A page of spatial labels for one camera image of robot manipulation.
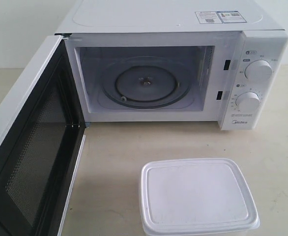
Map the white plastic lidded container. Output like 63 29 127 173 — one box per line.
139 158 260 236

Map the white microwave door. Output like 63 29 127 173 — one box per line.
0 35 86 236

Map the white microwave oven body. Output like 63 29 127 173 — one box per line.
56 0 288 130

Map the glass turntable plate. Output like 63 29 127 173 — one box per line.
101 56 192 109

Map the upper white control knob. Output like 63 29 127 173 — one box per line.
245 60 273 82

